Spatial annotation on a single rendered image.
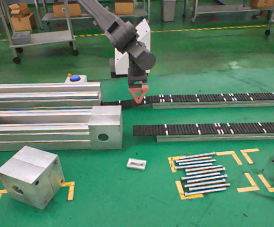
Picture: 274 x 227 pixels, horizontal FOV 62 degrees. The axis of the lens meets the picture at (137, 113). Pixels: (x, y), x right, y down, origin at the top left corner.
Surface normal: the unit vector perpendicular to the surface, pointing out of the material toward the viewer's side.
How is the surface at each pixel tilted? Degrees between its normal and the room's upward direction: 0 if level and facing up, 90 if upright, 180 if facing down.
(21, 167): 0
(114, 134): 90
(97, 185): 0
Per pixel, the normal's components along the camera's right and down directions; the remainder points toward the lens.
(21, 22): 0.18, 0.53
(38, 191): 0.94, 0.18
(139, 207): -0.02, -0.83
